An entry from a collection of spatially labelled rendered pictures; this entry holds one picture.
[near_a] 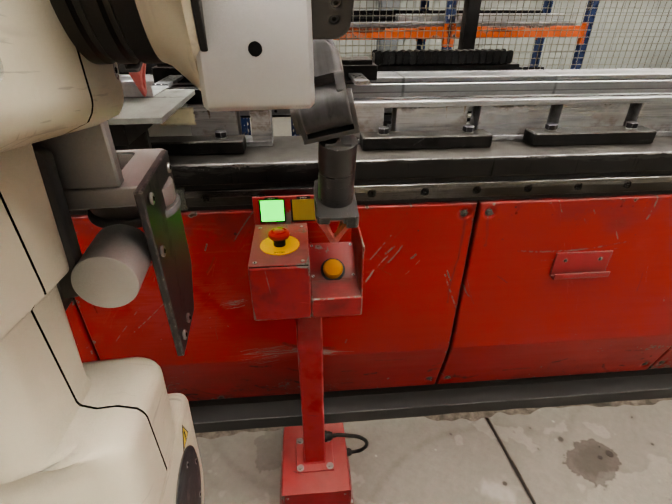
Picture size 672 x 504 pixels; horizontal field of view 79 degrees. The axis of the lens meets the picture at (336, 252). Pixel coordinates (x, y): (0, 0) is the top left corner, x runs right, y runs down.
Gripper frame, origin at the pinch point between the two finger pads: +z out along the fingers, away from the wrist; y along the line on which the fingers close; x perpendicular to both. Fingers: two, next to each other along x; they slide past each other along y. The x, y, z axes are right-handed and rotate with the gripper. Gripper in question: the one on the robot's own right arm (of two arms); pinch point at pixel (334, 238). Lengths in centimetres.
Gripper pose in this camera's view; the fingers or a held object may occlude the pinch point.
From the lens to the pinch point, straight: 73.2
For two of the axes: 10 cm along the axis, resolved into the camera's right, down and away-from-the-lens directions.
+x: -10.0, 0.4, -0.8
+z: -0.3, 7.1, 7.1
